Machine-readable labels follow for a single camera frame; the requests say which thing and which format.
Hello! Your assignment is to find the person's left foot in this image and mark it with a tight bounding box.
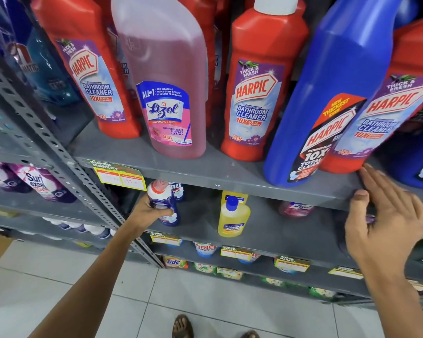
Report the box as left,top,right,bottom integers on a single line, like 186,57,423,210
172,315,195,338

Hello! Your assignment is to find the yellow cleaner bottle blue cap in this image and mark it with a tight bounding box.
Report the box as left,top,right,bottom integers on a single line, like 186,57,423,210
217,196,251,238
221,190,249,208

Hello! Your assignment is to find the white red detergent packet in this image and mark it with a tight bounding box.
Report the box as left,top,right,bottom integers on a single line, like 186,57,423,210
193,242,218,258

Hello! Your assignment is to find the yellow shelf price label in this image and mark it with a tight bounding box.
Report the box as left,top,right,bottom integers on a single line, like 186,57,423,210
221,246,252,262
274,256,310,273
328,266,364,280
149,232,183,247

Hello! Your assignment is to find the small blue white cleaner bottle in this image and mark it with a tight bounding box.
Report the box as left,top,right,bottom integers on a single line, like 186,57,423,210
168,182,186,203
147,179,181,227

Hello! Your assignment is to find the yellow green price tag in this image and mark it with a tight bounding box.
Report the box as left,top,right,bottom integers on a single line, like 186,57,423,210
89,159,147,191

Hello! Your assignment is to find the person's left hand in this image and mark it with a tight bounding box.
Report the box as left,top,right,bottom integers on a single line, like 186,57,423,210
127,194,175,240

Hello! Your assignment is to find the pink surface cleaner bottle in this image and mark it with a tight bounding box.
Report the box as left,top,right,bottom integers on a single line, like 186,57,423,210
111,0,208,160

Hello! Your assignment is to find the row of white blue bottles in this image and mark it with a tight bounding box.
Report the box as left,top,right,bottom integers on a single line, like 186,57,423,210
42,217,118,240

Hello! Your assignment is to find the purple detergent packet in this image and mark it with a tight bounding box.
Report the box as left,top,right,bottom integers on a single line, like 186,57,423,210
8,163,78,204
0,161,33,194

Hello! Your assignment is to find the person's left forearm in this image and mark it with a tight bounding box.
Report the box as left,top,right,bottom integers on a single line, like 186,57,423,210
27,222,143,338

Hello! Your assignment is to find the orange detergent packet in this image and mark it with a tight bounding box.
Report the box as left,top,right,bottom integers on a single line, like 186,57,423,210
162,255,189,270

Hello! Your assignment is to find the person's right hand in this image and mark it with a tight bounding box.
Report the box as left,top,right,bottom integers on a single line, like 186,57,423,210
345,163,423,276

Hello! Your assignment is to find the person's right forearm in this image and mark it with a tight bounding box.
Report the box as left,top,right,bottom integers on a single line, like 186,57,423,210
360,258,423,338

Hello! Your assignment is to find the red bathroom cleaner bottle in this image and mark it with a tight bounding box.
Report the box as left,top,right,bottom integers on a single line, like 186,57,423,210
319,3,423,174
31,0,142,140
173,0,232,129
221,0,310,162

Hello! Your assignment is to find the small pink cleaner bottle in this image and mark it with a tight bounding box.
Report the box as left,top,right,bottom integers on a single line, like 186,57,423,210
278,201,316,219

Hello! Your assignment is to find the grey metal shelf rack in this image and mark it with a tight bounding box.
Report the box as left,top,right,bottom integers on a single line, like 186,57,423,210
0,38,423,314

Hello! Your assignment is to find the large blue toilet cleaner bottle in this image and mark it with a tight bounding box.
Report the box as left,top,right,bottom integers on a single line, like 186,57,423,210
263,0,407,188

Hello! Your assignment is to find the dark blue toilet cleaner bottle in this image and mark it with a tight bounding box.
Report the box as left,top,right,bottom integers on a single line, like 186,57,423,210
384,98,423,191

